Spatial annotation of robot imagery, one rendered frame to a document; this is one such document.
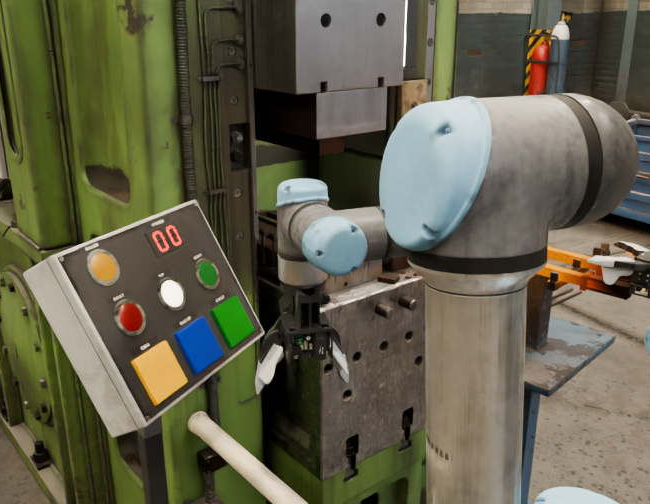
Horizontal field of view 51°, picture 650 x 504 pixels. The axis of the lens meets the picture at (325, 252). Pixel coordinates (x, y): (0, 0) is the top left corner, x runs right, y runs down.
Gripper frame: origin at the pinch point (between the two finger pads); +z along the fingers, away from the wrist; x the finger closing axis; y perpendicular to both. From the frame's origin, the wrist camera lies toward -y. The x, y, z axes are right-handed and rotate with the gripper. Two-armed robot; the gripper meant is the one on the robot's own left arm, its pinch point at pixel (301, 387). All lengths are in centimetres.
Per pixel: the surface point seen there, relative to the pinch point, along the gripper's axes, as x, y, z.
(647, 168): 306, -306, 46
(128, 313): -26.3, -0.2, -16.2
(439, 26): 53, -77, -55
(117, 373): -28.2, 6.8, -10.0
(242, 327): -8.1, -12.5, -6.0
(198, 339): -16.2, -4.8, -8.3
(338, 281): 17.4, -43.3, -0.2
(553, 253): 74, -47, -1
